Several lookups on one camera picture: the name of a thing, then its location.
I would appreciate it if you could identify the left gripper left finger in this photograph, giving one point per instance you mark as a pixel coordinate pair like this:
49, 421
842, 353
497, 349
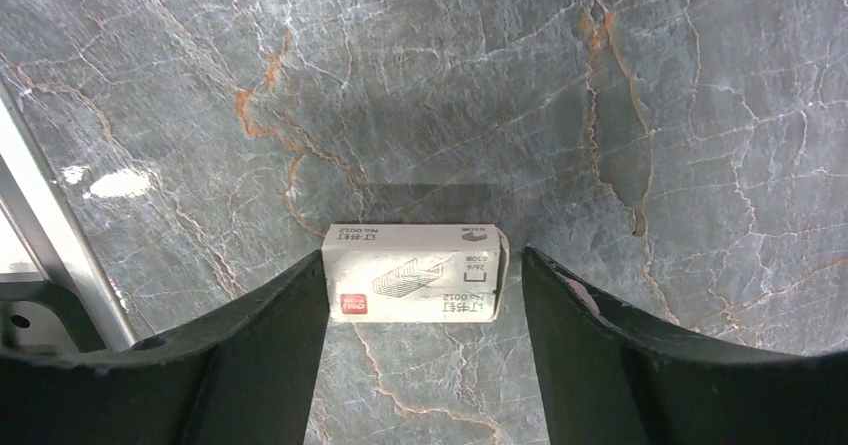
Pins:
244, 373

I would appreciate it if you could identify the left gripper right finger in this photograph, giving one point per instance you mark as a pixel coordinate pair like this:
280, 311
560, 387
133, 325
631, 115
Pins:
611, 373

